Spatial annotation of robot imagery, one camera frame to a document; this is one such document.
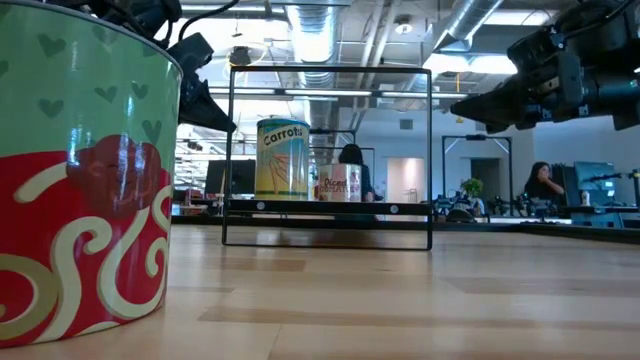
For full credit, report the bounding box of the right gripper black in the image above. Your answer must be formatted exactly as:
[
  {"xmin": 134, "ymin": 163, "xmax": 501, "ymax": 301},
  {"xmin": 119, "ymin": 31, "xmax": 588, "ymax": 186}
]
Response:
[{"xmin": 449, "ymin": 27, "xmax": 640, "ymax": 135}]

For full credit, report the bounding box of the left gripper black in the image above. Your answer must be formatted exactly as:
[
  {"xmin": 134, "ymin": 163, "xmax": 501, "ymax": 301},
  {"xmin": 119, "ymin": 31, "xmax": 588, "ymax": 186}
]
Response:
[{"xmin": 99, "ymin": 0, "xmax": 238, "ymax": 135}]

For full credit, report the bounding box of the yellow carrots tin can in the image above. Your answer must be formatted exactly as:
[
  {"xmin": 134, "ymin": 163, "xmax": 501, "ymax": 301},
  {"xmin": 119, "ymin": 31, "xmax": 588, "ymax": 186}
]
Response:
[{"xmin": 255, "ymin": 117, "xmax": 312, "ymax": 202}]

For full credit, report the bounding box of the green red hearts tin can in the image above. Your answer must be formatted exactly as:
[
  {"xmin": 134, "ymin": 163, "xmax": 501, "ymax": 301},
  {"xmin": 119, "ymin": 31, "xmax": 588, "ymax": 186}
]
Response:
[{"xmin": 0, "ymin": 0, "xmax": 184, "ymax": 350}]

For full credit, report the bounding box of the diced tomatoes tin can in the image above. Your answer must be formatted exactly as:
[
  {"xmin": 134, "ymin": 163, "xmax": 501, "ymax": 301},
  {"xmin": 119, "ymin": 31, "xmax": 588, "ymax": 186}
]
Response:
[{"xmin": 317, "ymin": 163, "xmax": 363, "ymax": 203}]

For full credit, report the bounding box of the fluorescent ceiling strip light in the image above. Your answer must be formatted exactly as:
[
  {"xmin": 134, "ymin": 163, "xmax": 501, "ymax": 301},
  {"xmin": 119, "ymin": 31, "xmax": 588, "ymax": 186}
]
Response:
[
  {"xmin": 208, "ymin": 87, "xmax": 277, "ymax": 96},
  {"xmin": 283, "ymin": 89, "xmax": 374, "ymax": 98},
  {"xmin": 379, "ymin": 91, "xmax": 470, "ymax": 100}
]

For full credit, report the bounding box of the large bright ceiling light panel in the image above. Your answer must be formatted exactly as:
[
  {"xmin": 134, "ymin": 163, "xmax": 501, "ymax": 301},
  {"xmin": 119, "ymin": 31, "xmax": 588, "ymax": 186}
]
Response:
[{"xmin": 423, "ymin": 52, "xmax": 519, "ymax": 76}]

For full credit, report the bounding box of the black ceiling-mounted device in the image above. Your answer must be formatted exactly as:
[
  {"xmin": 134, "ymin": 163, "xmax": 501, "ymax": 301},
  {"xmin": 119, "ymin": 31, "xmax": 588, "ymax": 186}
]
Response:
[{"xmin": 228, "ymin": 45, "xmax": 252, "ymax": 67}]

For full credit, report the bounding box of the dark computer monitor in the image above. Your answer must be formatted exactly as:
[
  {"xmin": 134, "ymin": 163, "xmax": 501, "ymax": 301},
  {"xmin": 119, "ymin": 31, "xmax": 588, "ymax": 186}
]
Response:
[{"xmin": 203, "ymin": 159, "xmax": 257, "ymax": 196}]

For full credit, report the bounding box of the green potted plant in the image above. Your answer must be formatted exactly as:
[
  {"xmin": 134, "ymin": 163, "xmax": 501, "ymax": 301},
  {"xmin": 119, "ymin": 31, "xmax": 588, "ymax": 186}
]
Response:
[{"xmin": 460, "ymin": 177, "xmax": 485, "ymax": 199}]

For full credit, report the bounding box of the person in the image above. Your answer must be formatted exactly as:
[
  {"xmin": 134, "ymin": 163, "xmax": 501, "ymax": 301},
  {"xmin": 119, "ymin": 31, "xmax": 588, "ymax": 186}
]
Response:
[
  {"xmin": 522, "ymin": 160, "xmax": 567, "ymax": 201},
  {"xmin": 337, "ymin": 143, "xmax": 375, "ymax": 203}
]

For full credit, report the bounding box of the computer monitor with lit screen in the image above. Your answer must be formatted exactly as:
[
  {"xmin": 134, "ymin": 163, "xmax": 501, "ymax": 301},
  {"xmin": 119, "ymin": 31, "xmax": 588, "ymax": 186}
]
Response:
[{"xmin": 573, "ymin": 160, "xmax": 618, "ymax": 194}]

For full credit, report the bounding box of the round ceiling dome fixture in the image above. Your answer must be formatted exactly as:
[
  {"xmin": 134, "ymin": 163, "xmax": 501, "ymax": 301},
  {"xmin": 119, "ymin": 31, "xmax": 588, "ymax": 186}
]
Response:
[{"xmin": 393, "ymin": 14, "xmax": 414, "ymax": 36}]

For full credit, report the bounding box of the blue-grey desk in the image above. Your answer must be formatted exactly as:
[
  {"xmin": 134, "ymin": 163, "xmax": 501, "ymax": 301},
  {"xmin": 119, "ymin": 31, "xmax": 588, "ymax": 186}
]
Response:
[{"xmin": 559, "ymin": 203, "xmax": 640, "ymax": 229}]

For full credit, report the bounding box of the black metal station frame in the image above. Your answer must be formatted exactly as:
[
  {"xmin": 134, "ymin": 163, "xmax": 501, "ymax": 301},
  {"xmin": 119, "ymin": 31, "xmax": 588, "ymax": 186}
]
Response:
[{"xmin": 441, "ymin": 134, "xmax": 514, "ymax": 217}]

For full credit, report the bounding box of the yellow hanging cord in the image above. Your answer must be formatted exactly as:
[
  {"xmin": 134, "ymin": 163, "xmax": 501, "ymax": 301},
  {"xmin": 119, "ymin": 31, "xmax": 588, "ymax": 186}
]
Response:
[{"xmin": 453, "ymin": 72, "xmax": 465, "ymax": 125}]

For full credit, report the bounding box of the silver slanted ceiling duct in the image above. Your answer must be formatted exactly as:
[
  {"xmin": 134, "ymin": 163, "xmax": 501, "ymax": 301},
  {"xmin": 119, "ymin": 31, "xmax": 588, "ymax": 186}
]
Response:
[{"xmin": 428, "ymin": 0, "xmax": 506, "ymax": 54}]

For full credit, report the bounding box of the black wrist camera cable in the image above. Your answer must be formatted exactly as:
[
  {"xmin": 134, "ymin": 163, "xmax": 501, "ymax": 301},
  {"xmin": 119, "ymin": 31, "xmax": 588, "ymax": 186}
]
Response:
[{"xmin": 177, "ymin": 0, "xmax": 242, "ymax": 42}]

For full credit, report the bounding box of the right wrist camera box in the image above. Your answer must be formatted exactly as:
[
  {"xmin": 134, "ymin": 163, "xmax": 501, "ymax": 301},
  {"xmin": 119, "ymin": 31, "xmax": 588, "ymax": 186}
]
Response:
[{"xmin": 552, "ymin": 0, "xmax": 640, "ymax": 64}]

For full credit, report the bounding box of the silver spiral ceiling duct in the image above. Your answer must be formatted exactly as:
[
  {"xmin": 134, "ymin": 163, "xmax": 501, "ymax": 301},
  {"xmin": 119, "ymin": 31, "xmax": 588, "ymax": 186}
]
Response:
[{"xmin": 284, "ymin": 0, "xmax": 344, "ymax": 166}]

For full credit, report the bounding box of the black wire shelf rack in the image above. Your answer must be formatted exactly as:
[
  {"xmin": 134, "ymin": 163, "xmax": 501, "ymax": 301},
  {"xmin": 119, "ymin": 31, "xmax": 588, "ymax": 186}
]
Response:
[{"xmin": 221, "ymin": 65, "xmax": 434, "ymax": 252}]

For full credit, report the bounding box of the black aluminium table frame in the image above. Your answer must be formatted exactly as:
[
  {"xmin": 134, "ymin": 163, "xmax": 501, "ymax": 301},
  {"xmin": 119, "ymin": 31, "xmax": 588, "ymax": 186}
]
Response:
[{"xmin": 171, "ymin": 213, "xmax": 640, "ymax": 246}]

